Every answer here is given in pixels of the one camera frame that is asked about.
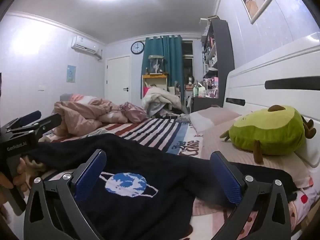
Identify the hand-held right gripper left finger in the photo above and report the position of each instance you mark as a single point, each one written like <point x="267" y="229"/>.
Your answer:
<point x="91" y="175"/>

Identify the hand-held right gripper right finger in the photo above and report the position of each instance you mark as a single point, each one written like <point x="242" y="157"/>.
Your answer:
<point x="226" y="180"/>

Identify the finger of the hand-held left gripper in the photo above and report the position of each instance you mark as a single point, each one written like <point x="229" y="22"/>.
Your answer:
<point x="47" y="123"/>
<point x="28" y="117"/>

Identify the navy sweater with planet print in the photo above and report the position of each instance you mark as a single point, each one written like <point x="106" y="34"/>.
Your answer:
<point x="140" y="197"/>

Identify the pile of white clothes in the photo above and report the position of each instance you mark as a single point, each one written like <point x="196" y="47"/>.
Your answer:
<point x="160" y="100"/>

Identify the person's left hand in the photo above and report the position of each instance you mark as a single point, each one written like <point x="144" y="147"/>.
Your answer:
<point x="21" y="177"/>

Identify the pink pillow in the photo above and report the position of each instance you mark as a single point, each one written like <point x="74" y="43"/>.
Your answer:
<point x="237" y="152"/>
<point x="212" y="117"/>

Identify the pink quilt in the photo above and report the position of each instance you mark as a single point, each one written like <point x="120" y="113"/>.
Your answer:
<point x="87" y="115"/>

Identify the green avocado plush toy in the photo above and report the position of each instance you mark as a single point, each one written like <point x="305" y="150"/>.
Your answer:
<point x="267" y="135"/>

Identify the pink printed bed sheet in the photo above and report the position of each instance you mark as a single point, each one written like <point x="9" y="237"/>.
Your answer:
<point x="295" y="202"/>

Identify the striped blanket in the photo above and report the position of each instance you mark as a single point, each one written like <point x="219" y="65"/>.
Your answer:
<point x="150" y="132"/>

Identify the dark cluttered desk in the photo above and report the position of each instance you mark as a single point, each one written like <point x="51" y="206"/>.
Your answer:
<point x="205" y="102"/>

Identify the white door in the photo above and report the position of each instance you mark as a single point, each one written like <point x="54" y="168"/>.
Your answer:
<point x="118" y="80"/>

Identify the white air conditioner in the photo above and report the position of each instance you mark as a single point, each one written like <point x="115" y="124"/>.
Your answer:
<point x="85" y="46"/>

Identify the yellow shelf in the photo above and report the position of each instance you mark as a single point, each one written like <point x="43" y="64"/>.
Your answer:
<point x="155" y="76"/>

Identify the window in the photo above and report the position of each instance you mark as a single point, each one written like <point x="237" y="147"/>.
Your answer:
<point x="188" y="65"/>

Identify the glass display case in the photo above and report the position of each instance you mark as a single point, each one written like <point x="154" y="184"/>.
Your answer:
<point x="156" y="65"/>

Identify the dark bookshelf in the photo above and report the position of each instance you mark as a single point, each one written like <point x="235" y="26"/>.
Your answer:
<point x="225" y="55"/>

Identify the white headboard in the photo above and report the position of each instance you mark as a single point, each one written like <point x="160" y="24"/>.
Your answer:
<point x="287" y="67"/>

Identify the teal curtain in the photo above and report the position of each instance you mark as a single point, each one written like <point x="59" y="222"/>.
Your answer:
<point x="172" y="62"/>

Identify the framed photo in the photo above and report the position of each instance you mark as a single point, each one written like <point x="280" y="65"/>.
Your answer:
<point x="257" y="1"/>

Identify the small blue wall poster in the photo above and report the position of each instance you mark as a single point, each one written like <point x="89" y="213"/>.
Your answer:
<point x="71" y="73"/>

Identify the round wall clock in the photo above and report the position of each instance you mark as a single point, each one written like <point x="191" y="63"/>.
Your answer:
<point x="137" y="47"/>

